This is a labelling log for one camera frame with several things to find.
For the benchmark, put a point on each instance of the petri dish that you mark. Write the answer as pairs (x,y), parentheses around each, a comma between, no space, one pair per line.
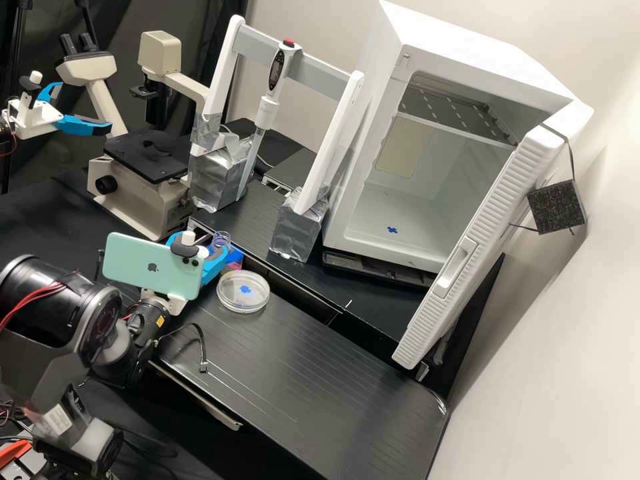
(243,291)

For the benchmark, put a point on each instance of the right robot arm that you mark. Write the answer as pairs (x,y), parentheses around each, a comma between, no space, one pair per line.
(50,300)

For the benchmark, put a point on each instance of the right wrist camera phone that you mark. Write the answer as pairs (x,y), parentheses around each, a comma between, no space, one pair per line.
(145,262)

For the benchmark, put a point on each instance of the incubator door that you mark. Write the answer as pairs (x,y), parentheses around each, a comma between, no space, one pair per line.
(475,250)

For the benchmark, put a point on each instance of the white pipette stand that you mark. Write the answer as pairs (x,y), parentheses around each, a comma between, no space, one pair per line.
(330,145)

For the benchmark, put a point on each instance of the blue bottle holder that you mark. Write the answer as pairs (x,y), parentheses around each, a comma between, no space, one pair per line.
(236,259)

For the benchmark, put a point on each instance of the pipette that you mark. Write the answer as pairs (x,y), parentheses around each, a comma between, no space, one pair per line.
(276,65)

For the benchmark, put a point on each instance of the black platform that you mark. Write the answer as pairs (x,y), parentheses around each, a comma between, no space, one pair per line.
(300,390)
(260,220)
(287,167)

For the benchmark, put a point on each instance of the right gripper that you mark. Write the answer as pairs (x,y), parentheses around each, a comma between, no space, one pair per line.
(167,301)

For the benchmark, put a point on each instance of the white incubator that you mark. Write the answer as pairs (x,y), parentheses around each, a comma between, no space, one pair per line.
(380,60)

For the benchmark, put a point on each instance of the cream microscope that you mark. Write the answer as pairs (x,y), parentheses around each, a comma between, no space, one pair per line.
(135,185)

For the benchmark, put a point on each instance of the small bottle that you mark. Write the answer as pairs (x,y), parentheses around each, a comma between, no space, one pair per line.
(221,241)

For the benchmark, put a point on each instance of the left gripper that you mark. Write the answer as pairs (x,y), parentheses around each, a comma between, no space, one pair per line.
(32,117)

